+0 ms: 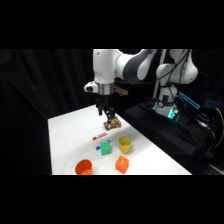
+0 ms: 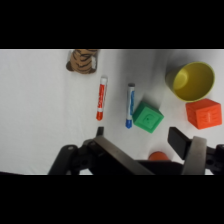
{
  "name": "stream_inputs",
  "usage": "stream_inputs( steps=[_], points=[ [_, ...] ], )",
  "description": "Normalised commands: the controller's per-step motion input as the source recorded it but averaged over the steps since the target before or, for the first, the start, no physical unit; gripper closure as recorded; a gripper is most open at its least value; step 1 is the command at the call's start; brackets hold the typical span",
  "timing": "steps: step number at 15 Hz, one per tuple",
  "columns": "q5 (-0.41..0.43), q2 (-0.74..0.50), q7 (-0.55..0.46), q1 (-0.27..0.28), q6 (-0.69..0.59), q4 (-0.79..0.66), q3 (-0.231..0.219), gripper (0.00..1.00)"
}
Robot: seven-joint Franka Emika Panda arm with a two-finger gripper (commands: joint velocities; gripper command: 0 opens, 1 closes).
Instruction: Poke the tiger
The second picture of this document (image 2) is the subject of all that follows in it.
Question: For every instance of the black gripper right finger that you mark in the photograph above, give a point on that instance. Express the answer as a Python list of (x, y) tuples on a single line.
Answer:
[(186, 146)]

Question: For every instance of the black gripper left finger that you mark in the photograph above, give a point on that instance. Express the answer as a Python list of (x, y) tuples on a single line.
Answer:
[(113, 155)]

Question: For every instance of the striped plush tiger toy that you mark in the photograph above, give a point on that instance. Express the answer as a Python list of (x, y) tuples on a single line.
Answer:
[(82, 60)]

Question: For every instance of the orange round object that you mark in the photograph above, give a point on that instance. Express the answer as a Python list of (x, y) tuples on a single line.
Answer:
[(159, 156)]

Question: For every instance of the orange toy cube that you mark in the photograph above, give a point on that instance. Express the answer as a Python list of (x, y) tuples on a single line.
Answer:
[(204, 113)]

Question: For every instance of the green toy cube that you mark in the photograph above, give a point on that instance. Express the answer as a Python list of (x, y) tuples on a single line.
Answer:
[(147, 117)]

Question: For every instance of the blue dry-erase marker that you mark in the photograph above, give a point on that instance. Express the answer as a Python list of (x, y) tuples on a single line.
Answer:
[(130, 105)]

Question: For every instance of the red dry-erase marker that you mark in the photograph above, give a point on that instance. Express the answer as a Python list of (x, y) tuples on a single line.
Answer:
[(101, 97)]

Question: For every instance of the yellow plastic cup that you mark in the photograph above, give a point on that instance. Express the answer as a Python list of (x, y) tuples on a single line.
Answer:
[(191, 81)]

